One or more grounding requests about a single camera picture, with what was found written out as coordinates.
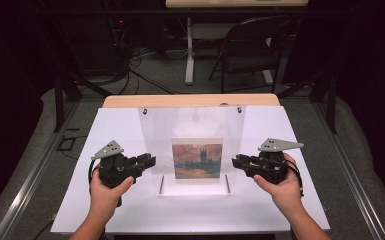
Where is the black horizontal metal bar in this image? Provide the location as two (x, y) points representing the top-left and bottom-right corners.
(38, 9), (351, 16)

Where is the left hand-held gripper black cable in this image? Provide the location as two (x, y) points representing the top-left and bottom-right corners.
(87, 159), (102, 195)

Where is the tangle of floor cables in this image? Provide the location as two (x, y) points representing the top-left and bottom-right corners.
(111, 44), (178, 96)

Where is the aluminium rail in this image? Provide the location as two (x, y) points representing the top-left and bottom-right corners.
(313, 99), (385, 240)
(0, 99), (81, 240)

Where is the clear acrylic photo frame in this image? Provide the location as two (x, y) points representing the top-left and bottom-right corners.
(137, 105), (247, 197)

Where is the light wooden table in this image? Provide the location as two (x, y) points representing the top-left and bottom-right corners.
(101, 93), (281, 109)

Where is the painting print card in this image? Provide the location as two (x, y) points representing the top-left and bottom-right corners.
(171, 137), (224, 184)

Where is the black folding chair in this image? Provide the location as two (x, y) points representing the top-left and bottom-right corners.
(208, 15), (298, 95)

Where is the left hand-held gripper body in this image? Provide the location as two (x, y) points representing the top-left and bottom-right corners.
(90, 139), (144, 189)

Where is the black metal stand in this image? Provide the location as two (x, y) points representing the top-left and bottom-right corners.
(53, 71), (114, 134)
(277, 69), (338, 135)

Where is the dark equipment with red light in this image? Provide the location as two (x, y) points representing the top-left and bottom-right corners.
(104, 14), (133, 69)

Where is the white desk with legs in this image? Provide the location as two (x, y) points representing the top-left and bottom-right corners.
(164, 0), (310, 86)

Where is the right hand-held gripper black cable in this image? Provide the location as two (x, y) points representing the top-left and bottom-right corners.
(285, 158), (305, 198)

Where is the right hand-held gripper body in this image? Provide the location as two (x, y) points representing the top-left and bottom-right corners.
(258, 137), (304, 185)

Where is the person's right hand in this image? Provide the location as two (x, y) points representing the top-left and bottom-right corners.
(253, 153), (306, 214)

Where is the hand-held gripper black cable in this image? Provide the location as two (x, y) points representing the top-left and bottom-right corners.
(87, 159), (102, 195)
(285, 158), (305, 198)

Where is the person's left hand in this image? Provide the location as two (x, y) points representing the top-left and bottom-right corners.
(89, 169), (135, 214)

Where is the white board sheet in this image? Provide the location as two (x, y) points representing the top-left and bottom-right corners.
(50, 105), (331, 235)

